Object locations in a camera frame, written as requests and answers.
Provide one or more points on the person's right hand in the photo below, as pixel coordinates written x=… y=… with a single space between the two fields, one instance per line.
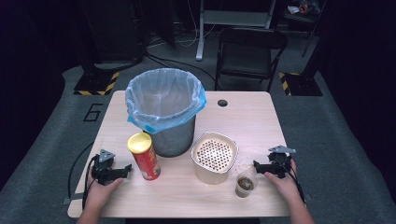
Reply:
x=285 y=186

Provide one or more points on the clear plastic cup brown liquid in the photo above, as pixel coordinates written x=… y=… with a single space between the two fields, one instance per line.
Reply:
x=246 y=185

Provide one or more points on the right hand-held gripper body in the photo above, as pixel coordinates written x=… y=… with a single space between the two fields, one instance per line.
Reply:
x=280 y=165

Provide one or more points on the dark cabinet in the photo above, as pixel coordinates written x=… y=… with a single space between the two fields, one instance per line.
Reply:
x=115 y=31

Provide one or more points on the person's left hand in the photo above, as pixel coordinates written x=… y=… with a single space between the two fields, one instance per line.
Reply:
x=101 y=193

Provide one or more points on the black folding chair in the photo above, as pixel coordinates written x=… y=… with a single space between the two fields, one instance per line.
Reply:
x=249 y=59

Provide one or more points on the yellow black striped base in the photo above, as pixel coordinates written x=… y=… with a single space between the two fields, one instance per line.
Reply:
x=96 y=84
x=300 y=84

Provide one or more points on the grey mesh trash can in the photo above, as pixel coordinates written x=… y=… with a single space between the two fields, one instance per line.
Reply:
x=174 y=140

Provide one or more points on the foil container with perforated insert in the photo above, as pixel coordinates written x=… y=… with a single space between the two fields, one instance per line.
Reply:
x=214 y=154

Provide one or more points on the dark chair with clutter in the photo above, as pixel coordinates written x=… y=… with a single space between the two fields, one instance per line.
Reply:
x=303 y=15

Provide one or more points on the white metal stand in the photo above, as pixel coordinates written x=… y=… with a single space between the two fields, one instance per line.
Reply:
x=232 y=17

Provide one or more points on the grey bin with blue bag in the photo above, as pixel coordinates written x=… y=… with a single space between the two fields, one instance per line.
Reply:
x=165 y=93

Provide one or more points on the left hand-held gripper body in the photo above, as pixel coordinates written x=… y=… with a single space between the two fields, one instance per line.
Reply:
x=104 y=172

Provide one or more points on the red chip can yellow lid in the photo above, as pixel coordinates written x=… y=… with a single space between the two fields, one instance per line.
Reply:
x=148 y=161

